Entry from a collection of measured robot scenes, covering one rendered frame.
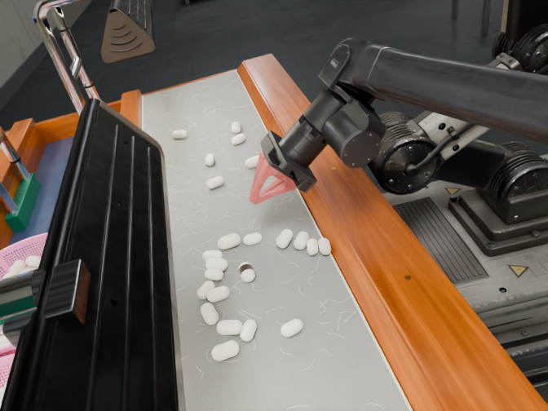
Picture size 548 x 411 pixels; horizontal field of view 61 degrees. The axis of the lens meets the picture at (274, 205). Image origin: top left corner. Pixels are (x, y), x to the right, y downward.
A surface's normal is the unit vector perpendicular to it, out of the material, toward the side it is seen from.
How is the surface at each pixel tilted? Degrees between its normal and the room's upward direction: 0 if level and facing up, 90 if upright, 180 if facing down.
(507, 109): 52
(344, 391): 0
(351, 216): 0
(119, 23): 90
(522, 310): 90
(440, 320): 0
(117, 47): 90
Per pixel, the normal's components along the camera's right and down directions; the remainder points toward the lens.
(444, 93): -0.81, -0.16
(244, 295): -0.18, -0.79
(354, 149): 0.35, 0.63
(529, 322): 0.15, 0.57
